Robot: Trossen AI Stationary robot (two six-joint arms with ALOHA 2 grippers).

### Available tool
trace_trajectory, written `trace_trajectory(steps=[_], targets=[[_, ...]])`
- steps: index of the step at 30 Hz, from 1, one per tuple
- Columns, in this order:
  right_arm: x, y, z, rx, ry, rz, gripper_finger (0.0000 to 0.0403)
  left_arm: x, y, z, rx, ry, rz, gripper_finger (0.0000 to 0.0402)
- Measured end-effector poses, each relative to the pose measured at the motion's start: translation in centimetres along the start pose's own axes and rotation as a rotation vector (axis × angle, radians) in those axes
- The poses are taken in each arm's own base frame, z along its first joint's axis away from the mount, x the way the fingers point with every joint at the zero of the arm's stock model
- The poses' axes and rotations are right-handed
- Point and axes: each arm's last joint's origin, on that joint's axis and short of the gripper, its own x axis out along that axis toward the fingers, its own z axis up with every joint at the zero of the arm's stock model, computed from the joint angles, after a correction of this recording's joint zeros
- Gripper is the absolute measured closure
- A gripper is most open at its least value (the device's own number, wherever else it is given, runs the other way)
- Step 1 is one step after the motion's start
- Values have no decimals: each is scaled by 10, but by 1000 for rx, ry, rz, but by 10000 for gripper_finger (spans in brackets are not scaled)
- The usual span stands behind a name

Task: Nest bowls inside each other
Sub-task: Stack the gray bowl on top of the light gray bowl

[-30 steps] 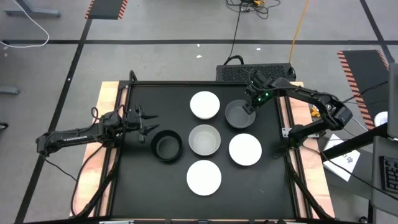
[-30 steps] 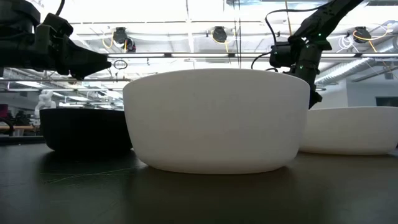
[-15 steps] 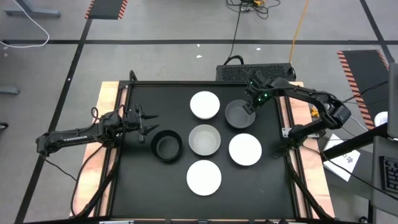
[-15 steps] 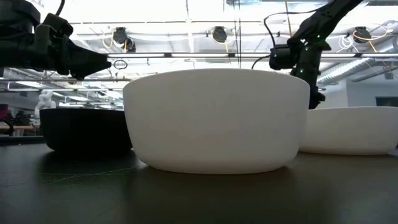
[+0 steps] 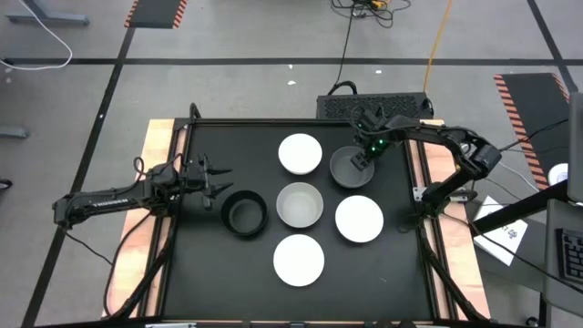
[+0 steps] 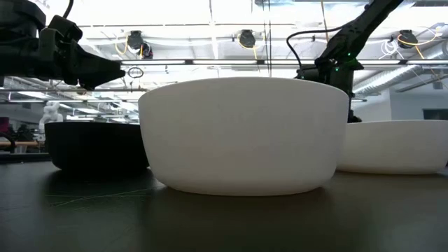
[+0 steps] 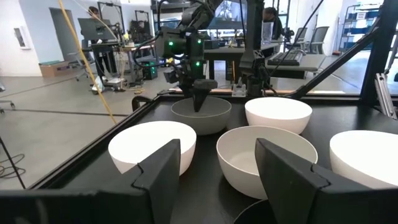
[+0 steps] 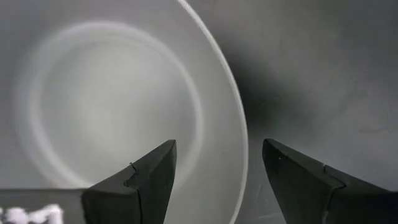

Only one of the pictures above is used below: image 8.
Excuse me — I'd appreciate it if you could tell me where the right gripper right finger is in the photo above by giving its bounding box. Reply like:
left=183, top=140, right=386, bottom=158
left=261, top=138, right=398, bottom=224

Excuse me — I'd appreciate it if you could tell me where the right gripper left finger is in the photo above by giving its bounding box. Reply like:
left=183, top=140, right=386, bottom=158
left=81, top=139, right=178, bottom=224

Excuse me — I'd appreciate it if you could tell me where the medium white bowl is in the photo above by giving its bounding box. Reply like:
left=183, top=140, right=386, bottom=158
left=0, top=0, right=249, bottom=224

